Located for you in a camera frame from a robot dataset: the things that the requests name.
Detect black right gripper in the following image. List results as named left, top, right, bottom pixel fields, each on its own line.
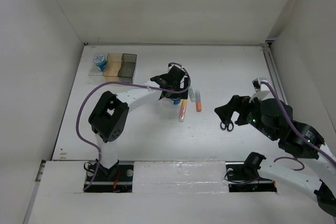
left=214, top=92, right=277, bottom=140

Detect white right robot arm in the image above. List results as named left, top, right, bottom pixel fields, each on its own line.
left=214, top=95, right=335, bottom=216

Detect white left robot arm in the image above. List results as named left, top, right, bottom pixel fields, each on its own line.
left=88, top=63, right=191, bottom=181

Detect green capped highlighter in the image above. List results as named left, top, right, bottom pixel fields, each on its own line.
left=188, top=86, right=196, bottom=102

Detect yellow capped orange highlighter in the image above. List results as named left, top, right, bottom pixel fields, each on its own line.
left=178, top=100, right=188, bottom=122

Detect orange capped grey highlighter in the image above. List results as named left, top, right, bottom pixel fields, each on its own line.
left=195, top=90, right=202, bottom=112

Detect smoky grey plastic container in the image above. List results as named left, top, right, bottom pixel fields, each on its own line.
left=118, top=54, right=137, bottom=83

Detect amber plastic container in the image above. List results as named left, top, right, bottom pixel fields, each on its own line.
left=103, top=53, right=122, bottom=82

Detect clear plastic container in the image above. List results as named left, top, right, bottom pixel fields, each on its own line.
left=89, top=53, right=108, bottom=76

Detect black handled scissors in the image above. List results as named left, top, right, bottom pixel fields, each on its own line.
left=219, top=121, right=234, bottom=132

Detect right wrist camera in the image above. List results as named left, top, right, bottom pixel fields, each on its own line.
left=249, top=78, right=270, bottom=103

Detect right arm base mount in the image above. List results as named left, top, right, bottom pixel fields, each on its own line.
left=224, top=152, right=277, bottom=193

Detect aluminium rail right edge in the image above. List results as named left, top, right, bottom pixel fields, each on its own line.
left=260, top=40, right=288, bottom=105

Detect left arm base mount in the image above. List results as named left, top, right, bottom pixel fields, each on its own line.
left=83, top=162, right=134, bottom=193

